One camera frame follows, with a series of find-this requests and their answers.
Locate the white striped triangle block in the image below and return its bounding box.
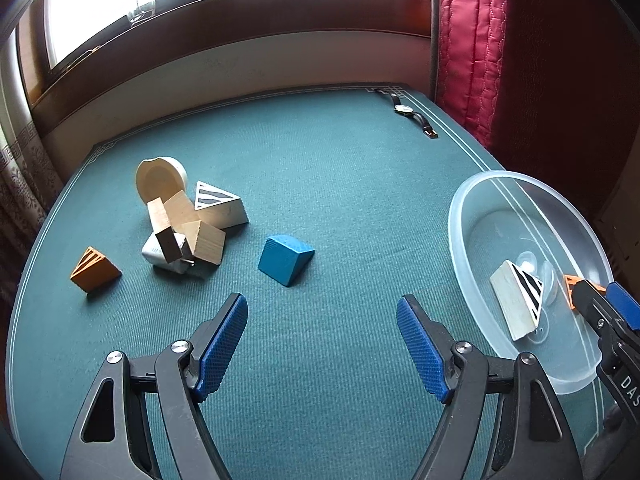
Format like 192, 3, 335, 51
194, 181, 248, 230
489, 260, 544, 341

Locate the clear plastic bowl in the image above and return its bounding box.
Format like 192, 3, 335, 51
448, 170, 614, 394

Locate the natural wooden rectangular block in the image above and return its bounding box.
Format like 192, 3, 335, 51
146, 197, 184, 263

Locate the natural wooden cube block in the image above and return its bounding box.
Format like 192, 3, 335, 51
181, 220, 226, 266

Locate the orange striped triangle block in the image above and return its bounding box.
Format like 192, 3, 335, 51
70, 246, 122, 294

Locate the blue wooden wedge block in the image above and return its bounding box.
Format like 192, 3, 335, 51
258, 234, 314, 286

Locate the small natural wooden block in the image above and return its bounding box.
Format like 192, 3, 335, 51
163, 191, 200, 232

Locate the cream round wooden block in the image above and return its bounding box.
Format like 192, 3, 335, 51
134, 156, 188, 204

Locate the red quilted curtain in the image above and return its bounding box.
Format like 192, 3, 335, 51
429, 0, 640, 172

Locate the black wrist watch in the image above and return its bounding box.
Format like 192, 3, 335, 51
375, 88, 438, 139

